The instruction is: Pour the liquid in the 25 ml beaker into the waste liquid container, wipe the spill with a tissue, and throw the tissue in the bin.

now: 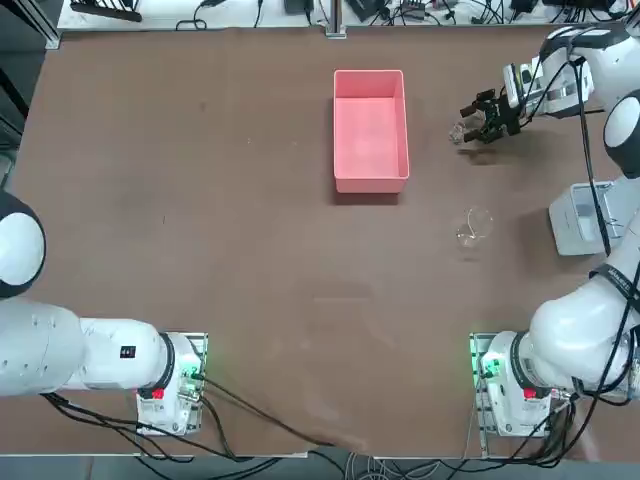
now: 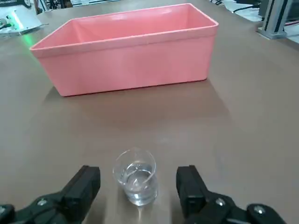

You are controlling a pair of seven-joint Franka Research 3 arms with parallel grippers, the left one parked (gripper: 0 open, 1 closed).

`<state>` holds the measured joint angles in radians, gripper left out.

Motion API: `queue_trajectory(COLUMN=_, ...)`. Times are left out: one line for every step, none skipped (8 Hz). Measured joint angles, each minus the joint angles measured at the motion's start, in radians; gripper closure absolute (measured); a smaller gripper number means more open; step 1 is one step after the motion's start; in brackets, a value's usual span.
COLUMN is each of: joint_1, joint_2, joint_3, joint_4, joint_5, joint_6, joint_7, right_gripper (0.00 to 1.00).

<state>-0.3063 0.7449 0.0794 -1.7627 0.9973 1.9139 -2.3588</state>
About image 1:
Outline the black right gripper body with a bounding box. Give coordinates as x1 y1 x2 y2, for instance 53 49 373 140
492 99 524 137

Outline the small glass beaker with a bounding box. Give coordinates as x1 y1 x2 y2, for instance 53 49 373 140
448 121 475 146

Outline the large glass beaker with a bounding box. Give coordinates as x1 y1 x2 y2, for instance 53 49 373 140
453 206 496 250

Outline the pink plastic container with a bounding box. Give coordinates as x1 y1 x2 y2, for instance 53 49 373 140
332 68 411 195

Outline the white bin with lid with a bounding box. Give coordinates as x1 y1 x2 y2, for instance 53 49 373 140
548 180 630 258

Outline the black finned device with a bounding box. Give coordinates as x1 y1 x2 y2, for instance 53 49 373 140
69 0 144 22

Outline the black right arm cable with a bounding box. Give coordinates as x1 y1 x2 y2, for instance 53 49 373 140
567 29 614 256

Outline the aluminium frame post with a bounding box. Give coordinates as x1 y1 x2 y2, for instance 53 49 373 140
323 0 348 39

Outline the aluminium frame profile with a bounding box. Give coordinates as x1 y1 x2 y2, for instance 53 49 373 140
19 0 62 50

